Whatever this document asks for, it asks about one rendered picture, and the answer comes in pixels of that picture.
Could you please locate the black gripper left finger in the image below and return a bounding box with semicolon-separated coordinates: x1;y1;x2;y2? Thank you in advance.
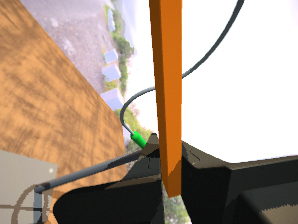
53;133;165;224

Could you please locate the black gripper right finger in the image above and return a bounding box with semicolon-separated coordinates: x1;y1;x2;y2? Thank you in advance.
181;140;298;224

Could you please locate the orange bar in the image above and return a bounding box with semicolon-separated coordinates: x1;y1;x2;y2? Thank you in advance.
149;0;183;198

